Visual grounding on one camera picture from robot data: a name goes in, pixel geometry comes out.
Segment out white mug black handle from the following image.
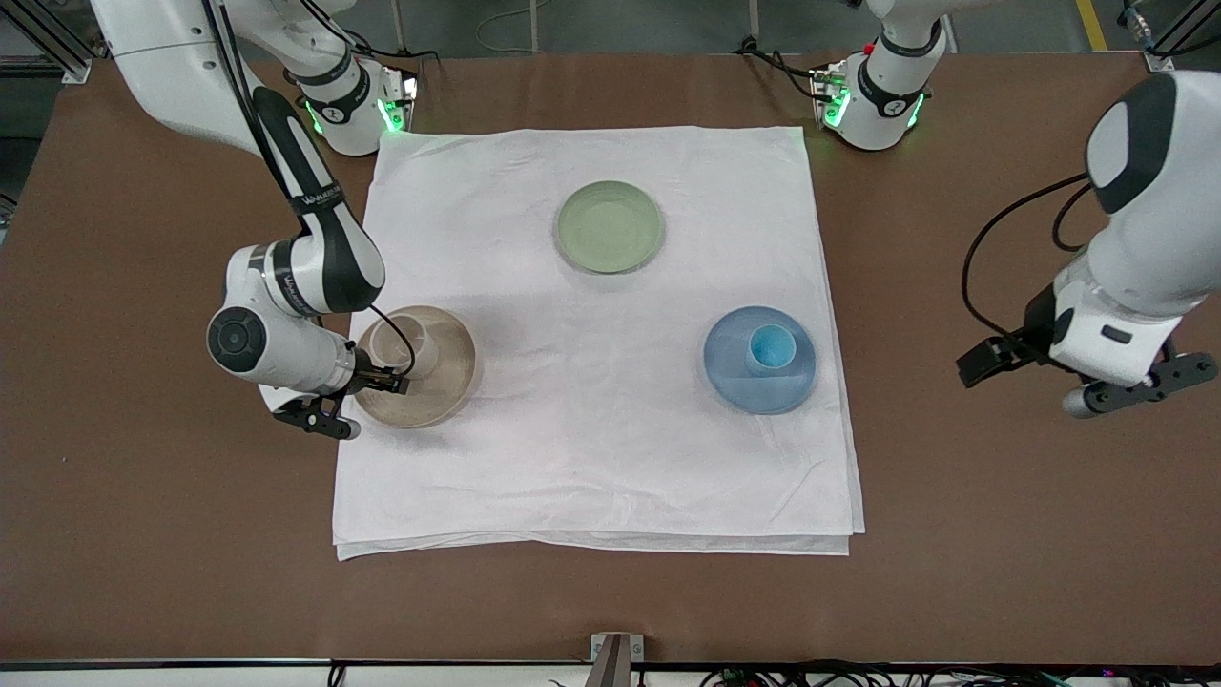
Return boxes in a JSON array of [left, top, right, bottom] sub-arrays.
[[367, 313, 442, 383]]

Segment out beige round plate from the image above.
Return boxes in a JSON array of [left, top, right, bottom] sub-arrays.
[[349, 305, 478, 429]]

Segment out tangled black floor cables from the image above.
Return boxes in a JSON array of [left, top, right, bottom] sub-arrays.
[[701, 663, 1221, 687]]

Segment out white cloth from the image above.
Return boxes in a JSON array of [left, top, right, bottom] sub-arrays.
[[332, 126, 866, 561]]

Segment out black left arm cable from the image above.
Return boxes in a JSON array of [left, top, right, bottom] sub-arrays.
[[962, 172, 1094, 344]]

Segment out black right base cable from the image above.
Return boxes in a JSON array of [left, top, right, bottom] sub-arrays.
[[343, 29, 440, 68]]

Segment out blue round plate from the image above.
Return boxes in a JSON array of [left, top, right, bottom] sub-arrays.
[[703, 305, 817, 416]]

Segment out black left base cable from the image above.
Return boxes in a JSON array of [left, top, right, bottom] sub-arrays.
[[733, 36, 823, 101]]

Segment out black base cable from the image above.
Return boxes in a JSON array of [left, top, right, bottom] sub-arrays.
[[733, 36, 823, 101], [343, 29, 440, 68]]

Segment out silver table edge bracket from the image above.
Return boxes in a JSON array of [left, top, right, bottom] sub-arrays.
[[590, 632, 646, 687]]

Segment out blue cup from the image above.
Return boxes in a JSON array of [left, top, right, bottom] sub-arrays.
[[745, 323, 798, 378]]

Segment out aluminium frame profile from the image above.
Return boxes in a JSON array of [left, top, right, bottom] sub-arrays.
[[1121, 0, 1221, 73], [0, 0, 92, 85]]

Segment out green round plate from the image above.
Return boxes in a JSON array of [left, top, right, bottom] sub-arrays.
[[554, 179, 666, 276]]

